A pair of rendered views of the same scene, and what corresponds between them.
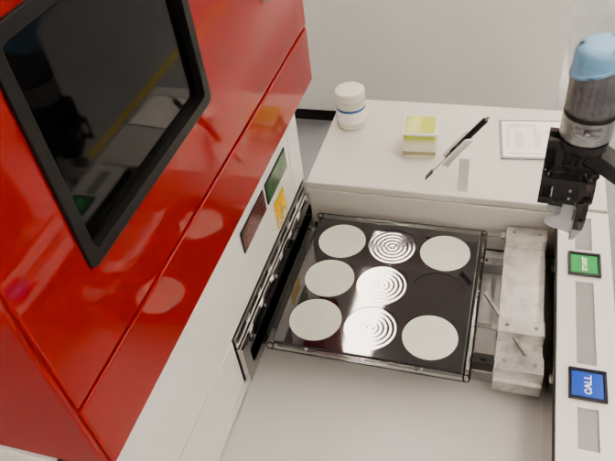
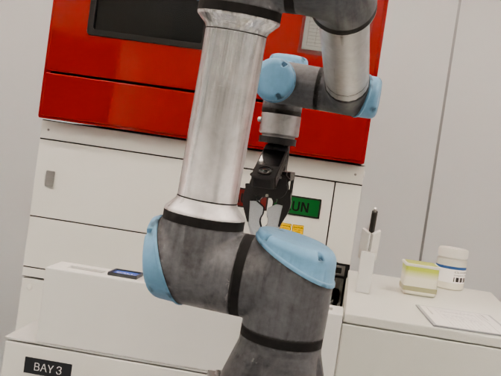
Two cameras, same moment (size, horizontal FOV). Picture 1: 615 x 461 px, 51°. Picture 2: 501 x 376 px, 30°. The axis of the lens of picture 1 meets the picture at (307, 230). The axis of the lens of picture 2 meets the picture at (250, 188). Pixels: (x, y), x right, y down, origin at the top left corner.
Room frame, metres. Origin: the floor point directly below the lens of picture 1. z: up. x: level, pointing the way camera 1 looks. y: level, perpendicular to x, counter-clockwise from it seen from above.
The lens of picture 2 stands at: (0.26, -2.12, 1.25)
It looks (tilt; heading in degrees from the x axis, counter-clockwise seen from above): 3 degrees down; 74
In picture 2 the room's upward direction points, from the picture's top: 8 degrees clockwise
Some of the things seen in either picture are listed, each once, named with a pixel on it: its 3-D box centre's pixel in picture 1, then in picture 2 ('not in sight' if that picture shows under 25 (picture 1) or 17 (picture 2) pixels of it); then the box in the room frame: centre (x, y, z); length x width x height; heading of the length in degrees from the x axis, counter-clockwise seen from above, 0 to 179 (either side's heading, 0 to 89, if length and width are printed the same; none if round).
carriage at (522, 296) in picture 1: (521, 308); not in sight; (0.76, -0.38, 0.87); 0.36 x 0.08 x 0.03; 158
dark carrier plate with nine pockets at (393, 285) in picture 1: (382, 285); not in sight; (0.84, -0.13, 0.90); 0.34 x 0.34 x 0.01; 68
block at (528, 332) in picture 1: (521, 330); not in sight; (0.69, -0.35, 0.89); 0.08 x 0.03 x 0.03; 68
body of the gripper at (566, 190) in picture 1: (572, 166); (273, 168); (0.77, -0.43, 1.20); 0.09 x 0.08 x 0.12; 64
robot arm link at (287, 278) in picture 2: not in sight; (285, 280); (0.67, -0.90, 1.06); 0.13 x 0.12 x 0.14; 154
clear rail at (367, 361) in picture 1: (363, 360); not in sight; (0.67, -0.07, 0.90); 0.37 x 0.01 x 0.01; 68
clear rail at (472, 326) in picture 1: (476, 298); not in sight; (0.78, -0.30, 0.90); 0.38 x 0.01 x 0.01; 158
